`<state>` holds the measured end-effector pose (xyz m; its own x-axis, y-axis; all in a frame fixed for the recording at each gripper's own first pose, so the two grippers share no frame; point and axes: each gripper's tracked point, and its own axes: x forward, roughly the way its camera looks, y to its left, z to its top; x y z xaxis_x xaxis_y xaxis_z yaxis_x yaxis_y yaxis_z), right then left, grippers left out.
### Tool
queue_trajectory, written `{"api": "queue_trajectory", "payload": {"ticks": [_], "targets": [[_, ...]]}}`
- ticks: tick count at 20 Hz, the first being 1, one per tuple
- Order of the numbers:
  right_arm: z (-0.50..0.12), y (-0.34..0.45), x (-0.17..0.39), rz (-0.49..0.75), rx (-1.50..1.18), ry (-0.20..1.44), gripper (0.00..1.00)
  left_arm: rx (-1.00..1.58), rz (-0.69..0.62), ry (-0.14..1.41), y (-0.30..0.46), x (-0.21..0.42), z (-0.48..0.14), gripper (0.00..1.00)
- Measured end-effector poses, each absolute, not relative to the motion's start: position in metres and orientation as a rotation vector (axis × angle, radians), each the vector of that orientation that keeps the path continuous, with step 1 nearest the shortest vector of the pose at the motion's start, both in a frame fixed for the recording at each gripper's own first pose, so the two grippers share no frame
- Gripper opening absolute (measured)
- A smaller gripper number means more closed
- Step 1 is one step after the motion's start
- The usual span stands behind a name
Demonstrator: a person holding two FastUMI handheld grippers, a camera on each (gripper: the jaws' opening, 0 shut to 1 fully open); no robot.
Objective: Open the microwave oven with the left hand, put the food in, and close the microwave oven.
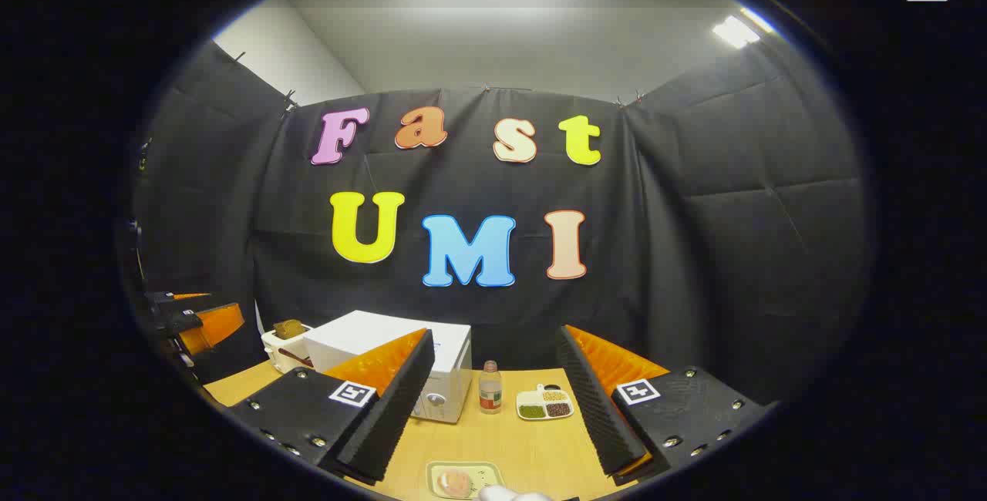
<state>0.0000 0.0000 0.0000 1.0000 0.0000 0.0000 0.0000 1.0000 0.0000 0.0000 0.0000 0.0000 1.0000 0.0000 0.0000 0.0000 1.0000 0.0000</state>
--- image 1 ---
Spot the black backdrop cloth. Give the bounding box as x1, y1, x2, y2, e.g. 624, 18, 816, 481
127, 39, 876, 409

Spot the pale green square plate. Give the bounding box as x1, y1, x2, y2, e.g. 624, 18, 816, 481
426, 461, 506, 500

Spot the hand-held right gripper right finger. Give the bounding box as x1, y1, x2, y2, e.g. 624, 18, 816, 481
555, 324, 772, 486

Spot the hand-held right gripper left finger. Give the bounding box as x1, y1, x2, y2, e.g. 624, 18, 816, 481
229, 328, 436, 486

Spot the white microwave oven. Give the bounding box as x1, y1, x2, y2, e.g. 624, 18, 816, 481
302, 310, 473, 425

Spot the white divided dish of beans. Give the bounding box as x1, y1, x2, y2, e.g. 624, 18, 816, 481
515, 384, 575, 422

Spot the clear bottle with red label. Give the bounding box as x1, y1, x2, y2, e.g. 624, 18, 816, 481
478, 360, 504, 415

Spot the ceiling light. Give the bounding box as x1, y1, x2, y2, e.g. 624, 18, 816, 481
711, 8, 776, 49

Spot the white toaster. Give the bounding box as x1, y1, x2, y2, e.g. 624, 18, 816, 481
261, 320, 313, 375

